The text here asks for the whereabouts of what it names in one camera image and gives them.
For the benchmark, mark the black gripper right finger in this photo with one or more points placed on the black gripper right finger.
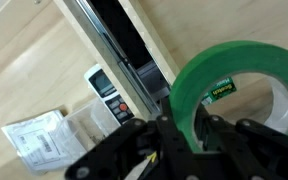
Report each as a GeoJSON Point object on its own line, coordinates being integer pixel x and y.
{"type": "Point", "coordinates": [250, 150]}

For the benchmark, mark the white remote control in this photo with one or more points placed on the white remote control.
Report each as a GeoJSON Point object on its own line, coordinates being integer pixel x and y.
{"type": "Point", "coordinates": [100, 83]}

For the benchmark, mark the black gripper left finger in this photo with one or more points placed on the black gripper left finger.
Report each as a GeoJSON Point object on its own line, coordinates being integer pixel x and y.
{"type": "Point", "coordinates": [124, 146]}

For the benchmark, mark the wooden drawer with supplies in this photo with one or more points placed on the wooden drawer with supplies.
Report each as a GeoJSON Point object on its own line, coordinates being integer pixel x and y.
{"type": "Point", "coordinates": [34, 66]}

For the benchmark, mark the empty wooden drawer white front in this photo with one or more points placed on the empty wooden drawer white front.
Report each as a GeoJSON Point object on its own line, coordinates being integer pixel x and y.
{"type": "Point", "coordinates": [217, 20]}

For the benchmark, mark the silver plastic bag with label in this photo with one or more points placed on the silver plastic bag with label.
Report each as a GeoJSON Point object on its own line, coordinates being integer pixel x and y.
{"type": "Point", "coordinates": [34, 143]}

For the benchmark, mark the clear plastic box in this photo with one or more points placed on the clear plastic box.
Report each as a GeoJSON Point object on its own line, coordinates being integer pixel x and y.
{"type": "Point", "coordinates": [84, 130]}

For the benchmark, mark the green masking tape roll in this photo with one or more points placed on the green masking tape roll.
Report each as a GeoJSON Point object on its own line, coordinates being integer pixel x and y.
{"type": "Point", "coordinates": [217, 60]}

